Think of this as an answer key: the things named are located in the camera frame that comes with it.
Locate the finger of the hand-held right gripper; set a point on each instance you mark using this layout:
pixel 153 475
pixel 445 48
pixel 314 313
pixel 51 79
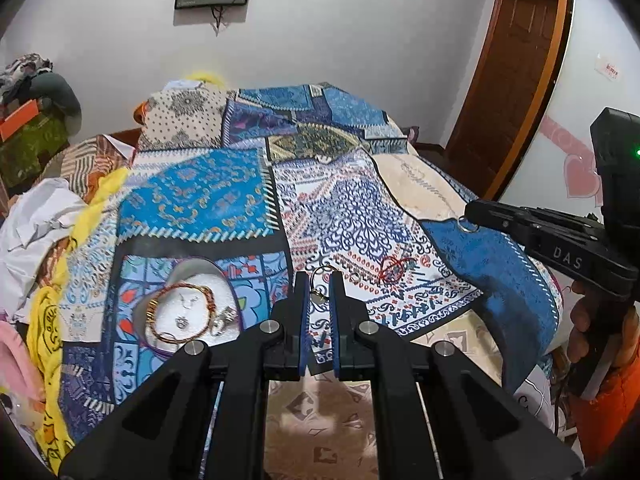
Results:
pixel 515 235
pixel 500 210

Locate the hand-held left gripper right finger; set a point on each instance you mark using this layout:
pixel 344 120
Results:
pixel 336 320

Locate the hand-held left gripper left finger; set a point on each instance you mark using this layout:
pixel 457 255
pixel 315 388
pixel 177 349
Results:
pixel 302 320

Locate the silver hoop earring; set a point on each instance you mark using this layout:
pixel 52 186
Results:
pixel 317 298

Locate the silver earrings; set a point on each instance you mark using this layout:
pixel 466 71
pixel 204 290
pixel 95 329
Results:
pixel 222 316

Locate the heart-shaped purple tin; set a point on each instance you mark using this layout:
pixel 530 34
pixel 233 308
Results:
pixel 195 275

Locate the person's right forearm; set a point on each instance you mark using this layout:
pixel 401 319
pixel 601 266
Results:
pixel 615 420

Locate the person's right hand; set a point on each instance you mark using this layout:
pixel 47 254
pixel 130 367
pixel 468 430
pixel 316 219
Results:
pixel 582 320

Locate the dark purple pillow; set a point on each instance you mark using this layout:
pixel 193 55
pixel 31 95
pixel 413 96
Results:
pixel 413 134

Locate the red and white door sticker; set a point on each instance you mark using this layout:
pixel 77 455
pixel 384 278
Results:
pixel 608 66

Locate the brown wooden door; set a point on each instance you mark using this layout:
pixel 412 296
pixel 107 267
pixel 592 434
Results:
pixel 510 75

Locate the white plastic bag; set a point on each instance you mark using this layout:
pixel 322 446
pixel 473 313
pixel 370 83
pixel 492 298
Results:
pixel 532 390

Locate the patchwork blue patterned blanket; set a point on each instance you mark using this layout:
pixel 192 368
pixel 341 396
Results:
pixel 200 200

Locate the white sliding door with hearts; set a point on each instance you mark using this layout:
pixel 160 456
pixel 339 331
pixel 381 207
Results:
pixel 595 20

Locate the yellow printed cloth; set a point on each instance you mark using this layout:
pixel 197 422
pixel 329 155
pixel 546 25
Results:
pixel 47 320

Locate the orange striped bedsheet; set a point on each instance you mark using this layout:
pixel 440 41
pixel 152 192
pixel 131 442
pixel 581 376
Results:
pixel 95 162

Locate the yellow plastic item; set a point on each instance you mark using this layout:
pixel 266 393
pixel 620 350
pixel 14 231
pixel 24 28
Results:
pixel 205 76

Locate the white cloth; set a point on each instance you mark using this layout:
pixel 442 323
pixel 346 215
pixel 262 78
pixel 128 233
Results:
pixel 35 230

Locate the orange box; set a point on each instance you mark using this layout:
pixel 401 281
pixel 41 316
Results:
pixel 17 120

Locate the pile of clothes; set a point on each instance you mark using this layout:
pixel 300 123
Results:
pixel 22 70

